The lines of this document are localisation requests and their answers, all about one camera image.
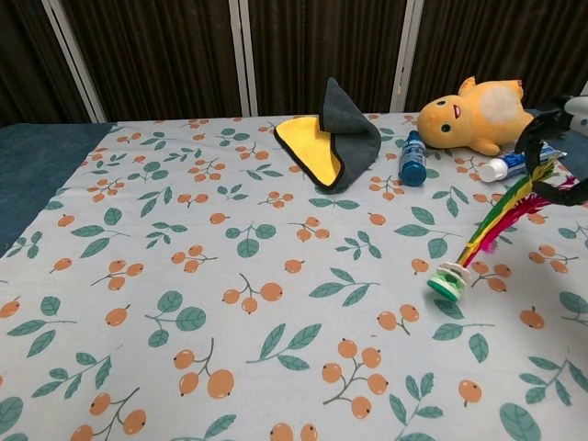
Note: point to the colourful feather shuttlecock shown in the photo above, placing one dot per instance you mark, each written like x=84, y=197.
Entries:
x=478, y=239

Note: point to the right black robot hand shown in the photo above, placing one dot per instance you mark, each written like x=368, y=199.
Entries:
x=551, y=121

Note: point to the white screen frame post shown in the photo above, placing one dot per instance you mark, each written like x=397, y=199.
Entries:
x=73, y=59
x=584, y=88
x=406, y=55
x=245, y=57

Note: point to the blue small bottle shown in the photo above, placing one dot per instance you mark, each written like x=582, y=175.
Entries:
x=412, y=161

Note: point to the yellow plush toy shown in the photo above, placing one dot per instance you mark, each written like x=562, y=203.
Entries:
x=478, y=124

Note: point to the white floral fruit-print tablecloth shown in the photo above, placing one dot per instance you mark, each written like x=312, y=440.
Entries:
x=257, y=294

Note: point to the grey and yellow cloth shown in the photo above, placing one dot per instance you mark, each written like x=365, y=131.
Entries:
x=340, y=151

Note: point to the white and blue toothpaste tube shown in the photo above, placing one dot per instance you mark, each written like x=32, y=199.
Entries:
x=505, y=163

